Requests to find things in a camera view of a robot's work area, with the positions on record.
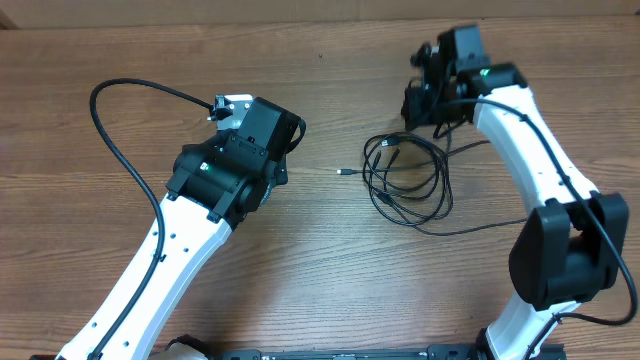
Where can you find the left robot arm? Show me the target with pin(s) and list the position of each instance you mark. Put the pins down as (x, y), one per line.
(213, 187)

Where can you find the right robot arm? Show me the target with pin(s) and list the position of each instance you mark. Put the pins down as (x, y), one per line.
(570, 247)

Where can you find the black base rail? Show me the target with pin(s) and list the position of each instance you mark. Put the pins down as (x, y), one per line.
(432, 352)

